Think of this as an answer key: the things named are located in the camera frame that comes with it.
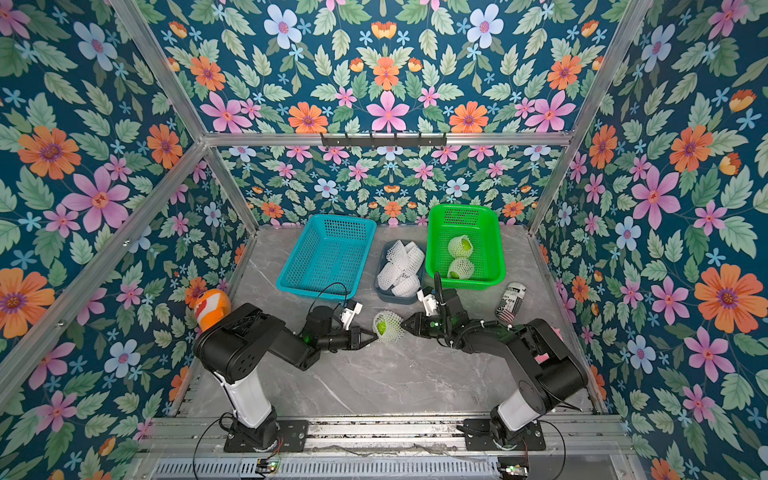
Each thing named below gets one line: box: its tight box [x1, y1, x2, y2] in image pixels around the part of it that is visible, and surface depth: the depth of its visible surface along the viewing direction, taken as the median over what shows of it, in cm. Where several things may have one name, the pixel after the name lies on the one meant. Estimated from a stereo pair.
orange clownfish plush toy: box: [194, 288, 232, 332], surface depth 90 cm
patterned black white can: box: [495, 281, 527, 323], surface depth 97 cm
